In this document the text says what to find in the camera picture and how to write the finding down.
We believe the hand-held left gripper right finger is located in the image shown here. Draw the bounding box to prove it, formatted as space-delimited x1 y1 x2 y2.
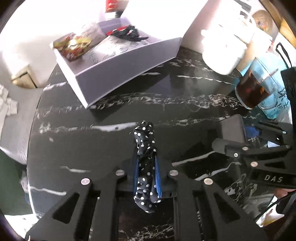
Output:
154 154 269 241

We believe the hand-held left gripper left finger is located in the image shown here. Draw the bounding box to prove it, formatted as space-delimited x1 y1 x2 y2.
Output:
24 146 140 241

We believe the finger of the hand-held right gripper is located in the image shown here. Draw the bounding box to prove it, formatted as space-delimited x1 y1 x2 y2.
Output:
252 119 293 146
211 138 292 173

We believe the small black box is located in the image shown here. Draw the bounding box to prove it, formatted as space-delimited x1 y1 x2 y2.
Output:
218 114 249 143

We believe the black polka dot scrunchie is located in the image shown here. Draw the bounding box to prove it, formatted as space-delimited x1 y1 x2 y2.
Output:
133 120 162 214

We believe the lavender gift box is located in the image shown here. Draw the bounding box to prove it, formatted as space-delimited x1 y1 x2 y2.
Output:
53 0 232 109

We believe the white green-print packet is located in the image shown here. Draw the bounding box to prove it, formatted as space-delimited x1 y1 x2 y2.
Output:
79 22 107 43
88 37 148 63

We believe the brown snack packet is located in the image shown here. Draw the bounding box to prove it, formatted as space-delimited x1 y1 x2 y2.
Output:
53 32 92 62

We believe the long red snack packet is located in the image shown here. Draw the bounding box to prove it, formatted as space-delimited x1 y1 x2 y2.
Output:
105 25 127 36

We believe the person's right hand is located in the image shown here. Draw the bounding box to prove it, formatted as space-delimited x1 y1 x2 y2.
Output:
275 188 296 198

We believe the blue plastic bag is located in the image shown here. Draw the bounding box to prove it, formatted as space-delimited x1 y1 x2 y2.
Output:
240 52 292 120

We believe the glass cup of tea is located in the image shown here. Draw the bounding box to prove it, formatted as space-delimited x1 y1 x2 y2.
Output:
235 57 279 110

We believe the copper metal straw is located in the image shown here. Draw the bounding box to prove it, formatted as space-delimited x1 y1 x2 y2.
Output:
255 68 279 84

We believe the cream water bottle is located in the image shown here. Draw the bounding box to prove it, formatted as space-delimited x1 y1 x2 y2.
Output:
201 14 255 76

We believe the grey cloth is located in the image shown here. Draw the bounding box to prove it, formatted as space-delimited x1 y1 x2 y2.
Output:
0 83 19 116

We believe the red sauce jar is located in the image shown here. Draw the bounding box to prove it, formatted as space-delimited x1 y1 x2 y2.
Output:
105 0 119 13

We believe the black bag strap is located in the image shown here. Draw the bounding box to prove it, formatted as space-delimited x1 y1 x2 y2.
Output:
275 43 293 69

